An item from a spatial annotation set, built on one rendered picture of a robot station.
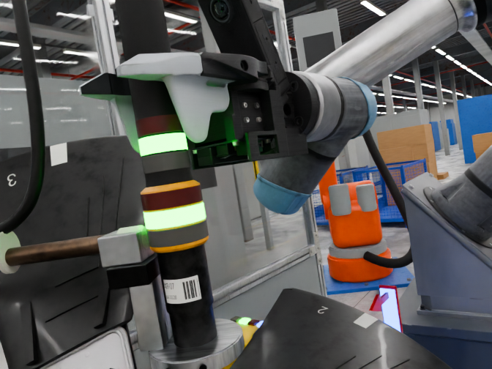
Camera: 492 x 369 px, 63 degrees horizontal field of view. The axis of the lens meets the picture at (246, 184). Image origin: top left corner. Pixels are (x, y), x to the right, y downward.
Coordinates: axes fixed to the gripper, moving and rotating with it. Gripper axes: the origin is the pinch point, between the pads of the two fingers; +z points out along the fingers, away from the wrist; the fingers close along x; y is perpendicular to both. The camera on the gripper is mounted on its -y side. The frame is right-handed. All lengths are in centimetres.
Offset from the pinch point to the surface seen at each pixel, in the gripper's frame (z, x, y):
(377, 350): -22.7, -4.9, 28.5
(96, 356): 2.0, 5.2, 19.8
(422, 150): -774, 219, 26
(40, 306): 3.0, 11.1, 16.3
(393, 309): -37.6, -0.8, 30.2
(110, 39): -46, 70, -31
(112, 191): -5.2, 11.5, 8.0
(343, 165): -1004, 501, 45
